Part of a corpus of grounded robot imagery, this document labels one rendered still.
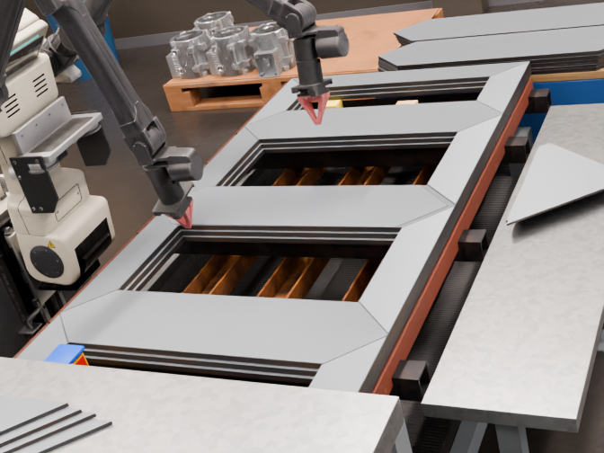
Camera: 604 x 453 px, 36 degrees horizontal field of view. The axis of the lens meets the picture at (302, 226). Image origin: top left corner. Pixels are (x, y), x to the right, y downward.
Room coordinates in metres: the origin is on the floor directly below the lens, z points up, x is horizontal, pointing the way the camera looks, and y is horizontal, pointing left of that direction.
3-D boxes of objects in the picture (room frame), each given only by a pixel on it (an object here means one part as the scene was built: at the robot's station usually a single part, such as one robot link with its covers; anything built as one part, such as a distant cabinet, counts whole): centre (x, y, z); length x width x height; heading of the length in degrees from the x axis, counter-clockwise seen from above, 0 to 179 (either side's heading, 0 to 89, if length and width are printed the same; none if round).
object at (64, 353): (1.47, 0.50, 0.88); 0.06 x 0.06 x 0.02; 59
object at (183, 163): (1.88, 0.24, 1.05); 0.12 x 0.09 x 0.12; 64
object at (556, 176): (1.81, -0.61, 0.77); 0.45 x 0.20 x 0.04; 149
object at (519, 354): (1.68, -0.54, 0.74); 1.20 x 0.26 x 0.03; 149
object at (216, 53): (5.20, -0.28, 0.20); 1.47 x 0.98 x 0.40; 62
